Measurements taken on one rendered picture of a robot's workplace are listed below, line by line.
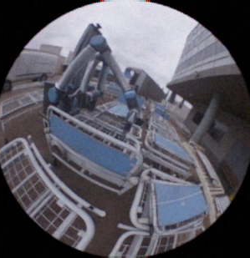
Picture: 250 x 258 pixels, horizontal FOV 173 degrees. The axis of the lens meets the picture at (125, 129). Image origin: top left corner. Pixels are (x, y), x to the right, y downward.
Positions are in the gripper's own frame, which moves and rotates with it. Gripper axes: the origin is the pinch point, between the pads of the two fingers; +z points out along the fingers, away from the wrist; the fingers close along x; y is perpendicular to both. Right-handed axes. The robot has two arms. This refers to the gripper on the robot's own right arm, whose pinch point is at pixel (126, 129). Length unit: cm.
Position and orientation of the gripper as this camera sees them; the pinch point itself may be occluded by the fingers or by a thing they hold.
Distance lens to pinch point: 47.0
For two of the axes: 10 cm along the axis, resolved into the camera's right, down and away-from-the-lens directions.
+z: -2.6, 5.4, -8.0
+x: 3.2, -7.3, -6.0
